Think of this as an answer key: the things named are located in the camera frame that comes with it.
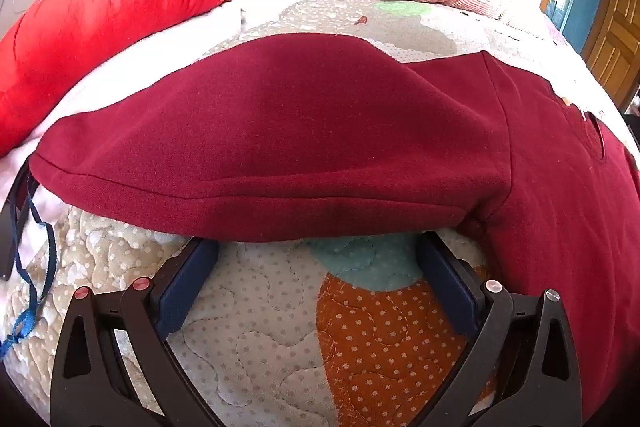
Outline patchwork quilted bedspread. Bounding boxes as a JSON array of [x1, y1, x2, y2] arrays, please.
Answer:
[[0, 0, 626, 427]]

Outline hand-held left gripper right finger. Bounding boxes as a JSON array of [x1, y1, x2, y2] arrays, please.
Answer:
[[415, 231, 583, 427]]

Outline wooden panelled door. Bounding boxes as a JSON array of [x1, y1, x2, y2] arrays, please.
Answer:
[[581, 0, 640, 108]]

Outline black strap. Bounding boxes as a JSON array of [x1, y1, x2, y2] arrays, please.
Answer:
[[0, 157, 37, 284]]

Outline blue cord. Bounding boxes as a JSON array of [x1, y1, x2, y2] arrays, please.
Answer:
[[0, 179, 60, 358]]

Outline maroon sweatshirt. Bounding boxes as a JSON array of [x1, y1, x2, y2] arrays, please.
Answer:
[[29, 33, 640, 427]]

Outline red embroidered quilt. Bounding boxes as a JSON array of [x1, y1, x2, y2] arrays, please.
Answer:
[[0, 0, 371, 158]]

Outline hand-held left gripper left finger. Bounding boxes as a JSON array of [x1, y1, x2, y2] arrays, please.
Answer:
[[50, 237, 226, 427]]

